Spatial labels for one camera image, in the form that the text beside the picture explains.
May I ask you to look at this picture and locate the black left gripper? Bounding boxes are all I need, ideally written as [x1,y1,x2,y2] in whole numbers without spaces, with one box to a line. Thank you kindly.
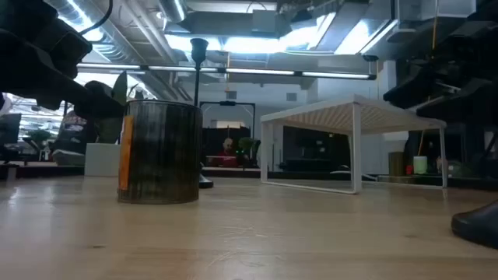
[23,0,125,119]

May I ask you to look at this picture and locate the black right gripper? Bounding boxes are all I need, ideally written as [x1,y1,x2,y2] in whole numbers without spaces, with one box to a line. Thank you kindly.
[383,17,498,121]

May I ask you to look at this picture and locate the silver tin candle orange tag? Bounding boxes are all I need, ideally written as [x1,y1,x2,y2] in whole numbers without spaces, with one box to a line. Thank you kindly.
[117,100,203,205]

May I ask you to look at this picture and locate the black candlestick holder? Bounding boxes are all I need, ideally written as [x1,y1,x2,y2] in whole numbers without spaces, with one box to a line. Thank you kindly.
[451,201,498,250]
[189,37,215,190]

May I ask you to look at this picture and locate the person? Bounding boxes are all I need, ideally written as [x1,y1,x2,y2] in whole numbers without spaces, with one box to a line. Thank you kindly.
[52,111,97,166]
[209,137,250,168]

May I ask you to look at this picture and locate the green plant in white pot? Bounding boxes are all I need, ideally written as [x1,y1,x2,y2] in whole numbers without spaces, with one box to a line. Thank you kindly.
[84,71,129,178]

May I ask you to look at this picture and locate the pale green cup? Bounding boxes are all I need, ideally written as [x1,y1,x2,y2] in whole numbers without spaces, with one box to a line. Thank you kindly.
[412,156,428,175]

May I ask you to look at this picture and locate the small green plant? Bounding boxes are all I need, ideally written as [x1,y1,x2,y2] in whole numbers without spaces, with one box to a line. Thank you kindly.
[29,129,51,156]
[237,136,260,164]

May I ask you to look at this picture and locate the white perforated shelf riser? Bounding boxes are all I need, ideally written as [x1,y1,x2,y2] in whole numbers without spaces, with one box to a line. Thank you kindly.
[259,93,448,195]

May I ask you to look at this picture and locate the long ceiling light bar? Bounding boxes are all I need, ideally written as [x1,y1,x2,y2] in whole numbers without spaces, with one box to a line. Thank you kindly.
[76,61,377,82]

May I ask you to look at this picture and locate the yellow extension cord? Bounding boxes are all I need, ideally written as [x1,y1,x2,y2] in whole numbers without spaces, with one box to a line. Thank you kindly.
[416,0,439,156]

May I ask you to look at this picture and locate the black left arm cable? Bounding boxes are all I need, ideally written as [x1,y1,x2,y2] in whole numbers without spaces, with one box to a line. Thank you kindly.
[79,0,114,37]

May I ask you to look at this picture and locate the black aluminium frame rails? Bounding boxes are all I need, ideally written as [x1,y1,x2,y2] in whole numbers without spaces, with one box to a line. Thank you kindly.
[0,165,86,180]

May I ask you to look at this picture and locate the black metal gantry frame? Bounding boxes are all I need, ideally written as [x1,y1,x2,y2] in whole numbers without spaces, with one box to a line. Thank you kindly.
[198,100,257,169]

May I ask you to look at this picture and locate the black aluminium frame rail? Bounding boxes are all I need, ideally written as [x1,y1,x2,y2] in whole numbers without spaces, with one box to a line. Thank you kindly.
[200,166,390,183]

